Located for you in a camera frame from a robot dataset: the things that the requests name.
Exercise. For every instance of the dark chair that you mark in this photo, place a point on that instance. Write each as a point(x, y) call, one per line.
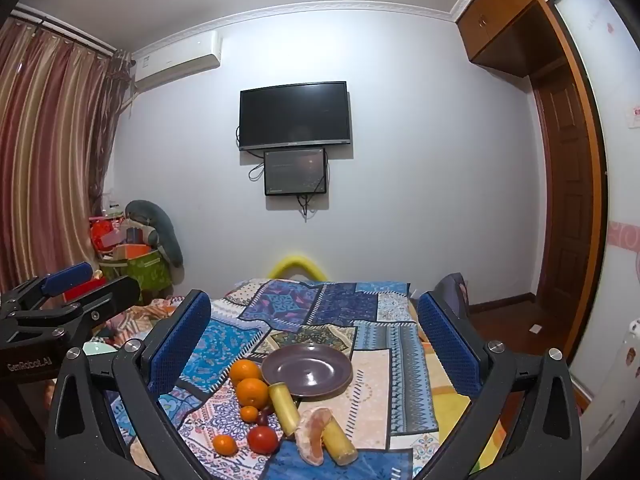
point(457, 292)

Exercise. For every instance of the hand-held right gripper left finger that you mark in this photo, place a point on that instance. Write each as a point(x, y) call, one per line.
point(185, 340)

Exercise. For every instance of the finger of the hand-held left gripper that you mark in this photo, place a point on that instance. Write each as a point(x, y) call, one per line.
point(107, 292)
point(67, 276)

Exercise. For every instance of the small black wall monitor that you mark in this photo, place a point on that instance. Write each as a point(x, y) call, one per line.
point(295, 172)

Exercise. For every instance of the orange box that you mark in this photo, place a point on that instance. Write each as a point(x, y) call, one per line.
point(132, 251)

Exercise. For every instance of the blue patchwork blanket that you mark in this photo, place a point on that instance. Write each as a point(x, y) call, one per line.
point(350, 320)

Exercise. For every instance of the large orange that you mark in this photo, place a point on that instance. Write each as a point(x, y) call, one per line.
point(245, 370)
point(252, 392)

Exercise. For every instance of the grey plush toy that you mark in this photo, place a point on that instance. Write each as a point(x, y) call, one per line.
point(160, 230)

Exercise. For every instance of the wooden door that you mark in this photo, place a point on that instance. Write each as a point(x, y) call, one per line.
point(565, 185)

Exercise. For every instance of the white floor appliance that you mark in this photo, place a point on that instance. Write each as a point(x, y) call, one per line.
point(615, 385)

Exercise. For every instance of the black wall television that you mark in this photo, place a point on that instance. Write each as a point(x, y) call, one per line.
point(294, 115)

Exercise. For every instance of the yellow-green sugarcane piece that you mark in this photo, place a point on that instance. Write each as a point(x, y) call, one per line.
point(283, 407)
point(337, 442)

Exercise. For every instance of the curtain rail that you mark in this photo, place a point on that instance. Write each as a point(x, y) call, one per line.
point(65, 27)

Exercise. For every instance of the striped red curtain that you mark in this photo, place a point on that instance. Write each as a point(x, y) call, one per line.
point(45, 160)

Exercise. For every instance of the yellow foam tube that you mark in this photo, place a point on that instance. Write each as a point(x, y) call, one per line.
point(295, 264)

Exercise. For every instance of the red box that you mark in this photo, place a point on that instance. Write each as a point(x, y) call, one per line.
point(105, 235)

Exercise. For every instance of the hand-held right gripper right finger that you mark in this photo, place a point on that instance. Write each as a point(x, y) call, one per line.
point(445, 345)

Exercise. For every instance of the white air conditioner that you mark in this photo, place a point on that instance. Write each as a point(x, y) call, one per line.
point(177, 57)

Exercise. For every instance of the pale ginger root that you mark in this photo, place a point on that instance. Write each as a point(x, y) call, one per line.
point(311, 437)

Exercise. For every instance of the wooden overhead cabinet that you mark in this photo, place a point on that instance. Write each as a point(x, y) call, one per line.
point(505, 15)

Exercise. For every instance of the dark purple plate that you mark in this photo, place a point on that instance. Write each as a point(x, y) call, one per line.
point(307, 370)

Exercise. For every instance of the red tomato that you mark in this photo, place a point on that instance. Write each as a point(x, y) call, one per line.
point(262, 439)

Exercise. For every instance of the small tangerine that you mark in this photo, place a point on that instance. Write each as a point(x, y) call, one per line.
point(224, 444)
point(248, 413)

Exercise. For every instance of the yellow floral quilt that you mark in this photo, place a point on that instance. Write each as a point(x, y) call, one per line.
point(452, 410)

